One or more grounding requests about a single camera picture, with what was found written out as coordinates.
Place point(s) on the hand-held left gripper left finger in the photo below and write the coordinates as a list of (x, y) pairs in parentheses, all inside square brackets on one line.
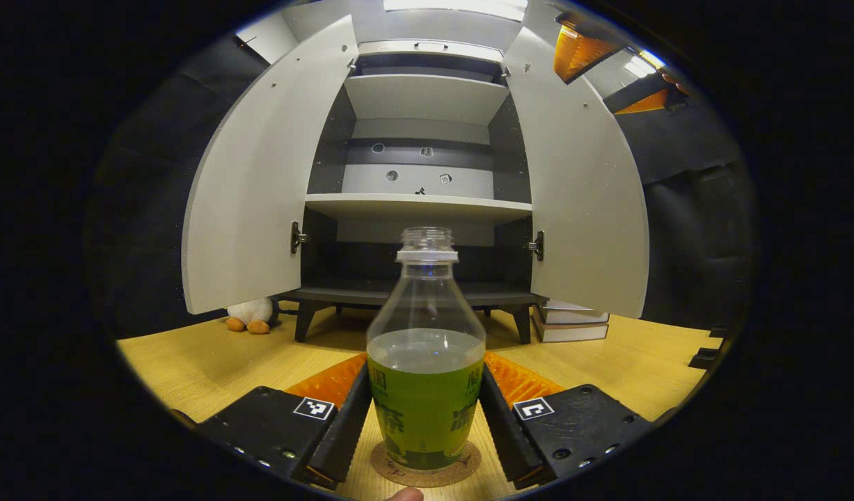
[(343, 431)]

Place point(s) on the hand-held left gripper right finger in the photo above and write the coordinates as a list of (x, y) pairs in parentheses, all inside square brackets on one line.
[(503, 431)]

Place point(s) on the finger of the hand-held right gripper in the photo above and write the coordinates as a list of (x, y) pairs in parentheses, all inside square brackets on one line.
[(580, 52), (639, 92)]

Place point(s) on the green label drink bottle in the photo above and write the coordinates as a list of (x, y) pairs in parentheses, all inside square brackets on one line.
[(426, 390)]

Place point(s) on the round cork coaster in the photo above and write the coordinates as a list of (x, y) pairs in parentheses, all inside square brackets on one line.
[(426, 479)]

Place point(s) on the white cabinet door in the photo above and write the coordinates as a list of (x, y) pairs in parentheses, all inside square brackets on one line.
[(580, 181), (259, 174)]

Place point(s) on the white and grey cabinet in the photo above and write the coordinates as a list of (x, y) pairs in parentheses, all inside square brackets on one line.
[(426, 97)]

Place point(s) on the small ceiling light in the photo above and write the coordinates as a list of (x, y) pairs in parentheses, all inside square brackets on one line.
[(642, 64)]

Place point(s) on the thick white book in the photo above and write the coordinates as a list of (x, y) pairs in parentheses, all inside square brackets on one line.
[(573, 334)]

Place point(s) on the long ceiling light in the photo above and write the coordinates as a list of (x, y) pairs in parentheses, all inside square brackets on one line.
[(454, 5)]

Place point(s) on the white book photo cover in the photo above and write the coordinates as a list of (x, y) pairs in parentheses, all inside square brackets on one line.
[(573, 316)]

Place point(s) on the black backdrop cloth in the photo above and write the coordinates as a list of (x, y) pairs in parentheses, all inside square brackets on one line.
[(698, 229), (148, 209)]

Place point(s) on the white plush toy orange feet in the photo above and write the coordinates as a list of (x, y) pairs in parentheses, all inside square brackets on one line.
[(249, 313)]

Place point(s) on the small black block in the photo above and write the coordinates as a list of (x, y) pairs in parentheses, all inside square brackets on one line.
[(704, 358), (717, 331)]

